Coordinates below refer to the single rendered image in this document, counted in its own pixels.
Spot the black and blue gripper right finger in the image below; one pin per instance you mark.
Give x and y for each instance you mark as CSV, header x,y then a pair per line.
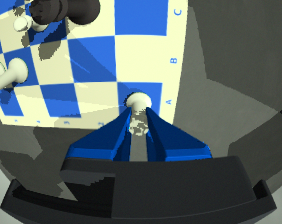
x,y
170,142

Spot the blue and cream chessboard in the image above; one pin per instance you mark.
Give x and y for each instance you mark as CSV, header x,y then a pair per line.
x,y
80,76

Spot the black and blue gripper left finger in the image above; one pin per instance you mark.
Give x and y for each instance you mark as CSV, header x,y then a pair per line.
x,y
107,142

